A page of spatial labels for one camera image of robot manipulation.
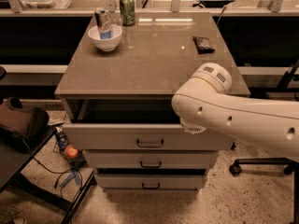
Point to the grey top drawer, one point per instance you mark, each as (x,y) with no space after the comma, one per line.
(137,124)

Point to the grey drawer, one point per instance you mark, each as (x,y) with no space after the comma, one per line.
(150,181)
(150,159)
(137,124)

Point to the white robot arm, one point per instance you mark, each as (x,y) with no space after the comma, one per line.
(204,101)

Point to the grey drawer cabinet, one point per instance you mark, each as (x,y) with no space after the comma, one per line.
(155,57)

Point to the grey middle drawer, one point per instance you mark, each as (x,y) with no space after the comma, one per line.
(150,159)

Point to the grey bottom drawer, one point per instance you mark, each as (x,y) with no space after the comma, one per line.
(150,181)

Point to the black snack packet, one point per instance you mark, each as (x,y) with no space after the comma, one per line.
(203,45)

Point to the black office chair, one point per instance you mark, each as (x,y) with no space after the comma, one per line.
(290,167)

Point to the white ceramic bowl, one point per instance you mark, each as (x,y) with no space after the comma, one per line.
(106,44)

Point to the red apple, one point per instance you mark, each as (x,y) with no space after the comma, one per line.
(71,153)

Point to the blue chip bag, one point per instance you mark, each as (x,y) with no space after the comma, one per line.
(61,138)

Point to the green soda can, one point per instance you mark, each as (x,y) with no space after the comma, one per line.
(127,9)

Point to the silver blue can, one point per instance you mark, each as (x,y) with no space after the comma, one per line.
(103,22)

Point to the black side table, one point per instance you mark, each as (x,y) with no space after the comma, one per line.
(12,162)

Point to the brown bag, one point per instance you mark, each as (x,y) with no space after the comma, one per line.
(19,126)

